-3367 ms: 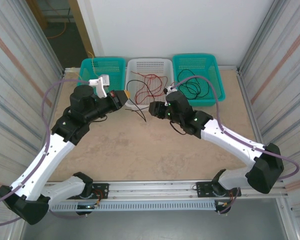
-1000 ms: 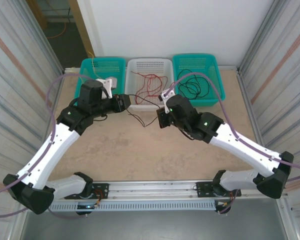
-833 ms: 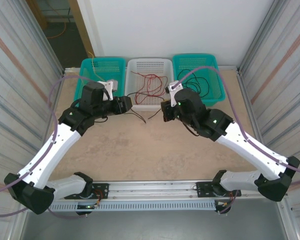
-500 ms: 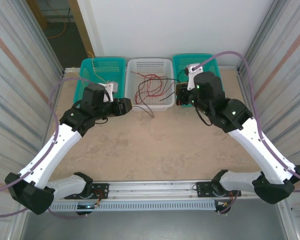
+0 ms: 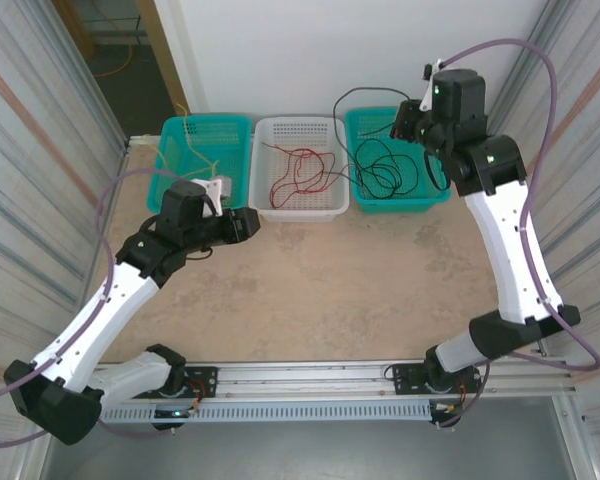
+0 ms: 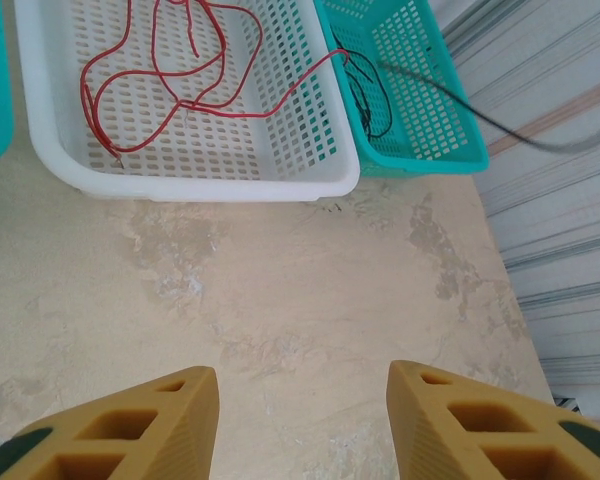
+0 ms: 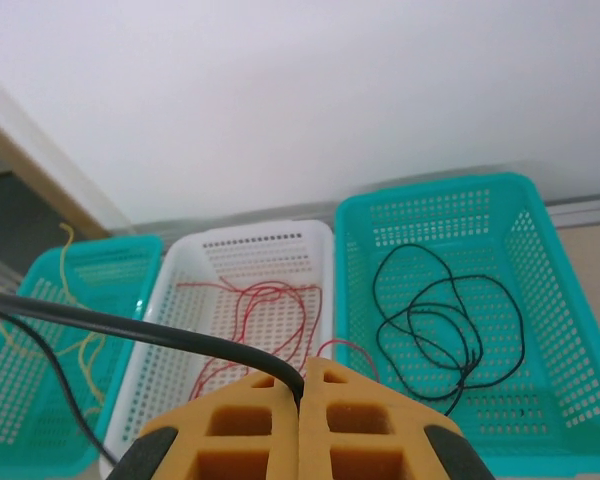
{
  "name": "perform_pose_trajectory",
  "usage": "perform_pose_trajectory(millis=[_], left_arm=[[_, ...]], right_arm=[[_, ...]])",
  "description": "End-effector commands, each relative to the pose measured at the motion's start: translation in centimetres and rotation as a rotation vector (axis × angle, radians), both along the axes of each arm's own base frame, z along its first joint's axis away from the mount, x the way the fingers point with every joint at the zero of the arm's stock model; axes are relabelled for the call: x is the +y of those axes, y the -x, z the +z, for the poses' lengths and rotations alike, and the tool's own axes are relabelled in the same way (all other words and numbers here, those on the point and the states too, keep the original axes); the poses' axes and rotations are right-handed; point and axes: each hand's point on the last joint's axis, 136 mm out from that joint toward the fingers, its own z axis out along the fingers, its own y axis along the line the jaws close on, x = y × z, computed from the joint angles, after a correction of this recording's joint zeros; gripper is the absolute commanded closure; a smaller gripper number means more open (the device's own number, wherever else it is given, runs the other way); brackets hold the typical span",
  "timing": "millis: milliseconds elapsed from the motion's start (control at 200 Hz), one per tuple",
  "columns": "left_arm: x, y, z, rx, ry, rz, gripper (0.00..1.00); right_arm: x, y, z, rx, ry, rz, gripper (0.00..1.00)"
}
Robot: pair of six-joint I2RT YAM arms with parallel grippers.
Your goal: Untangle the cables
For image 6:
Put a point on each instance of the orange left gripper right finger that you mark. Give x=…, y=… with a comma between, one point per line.
x=480, y=440

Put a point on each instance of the aluminium table frame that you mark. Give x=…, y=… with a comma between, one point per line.
x=567, y=402

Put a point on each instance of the white plastic basket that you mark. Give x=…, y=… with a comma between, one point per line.
x=205, y=182

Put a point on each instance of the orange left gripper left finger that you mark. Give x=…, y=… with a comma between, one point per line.
x=105, y=440

